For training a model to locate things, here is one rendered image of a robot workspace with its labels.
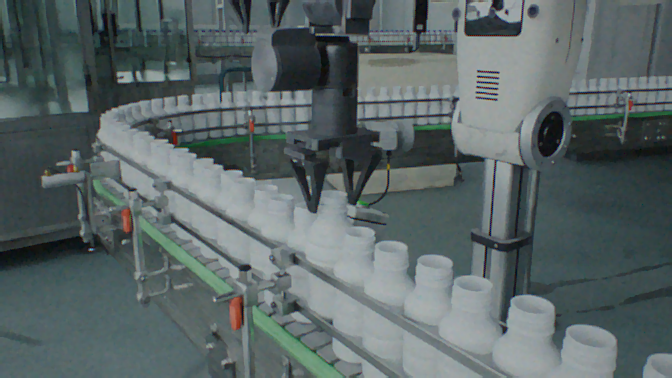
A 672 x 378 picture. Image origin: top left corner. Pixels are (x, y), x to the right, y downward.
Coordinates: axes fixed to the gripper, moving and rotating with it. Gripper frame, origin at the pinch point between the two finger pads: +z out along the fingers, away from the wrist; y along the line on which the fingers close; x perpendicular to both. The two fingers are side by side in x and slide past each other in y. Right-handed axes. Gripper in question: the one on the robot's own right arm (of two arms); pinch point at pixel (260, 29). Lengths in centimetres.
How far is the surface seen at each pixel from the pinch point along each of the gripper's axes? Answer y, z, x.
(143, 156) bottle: 17.0, 27.2, -24.1
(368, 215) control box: -0.6, 29.1, 32.6
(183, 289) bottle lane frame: 21, 47, 4
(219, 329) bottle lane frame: 21, 49, 20
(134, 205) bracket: 25.9, 31.6, -3.7
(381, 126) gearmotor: -91, 38, -68
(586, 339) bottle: 14, 24, 78
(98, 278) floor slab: -13, 141, -225
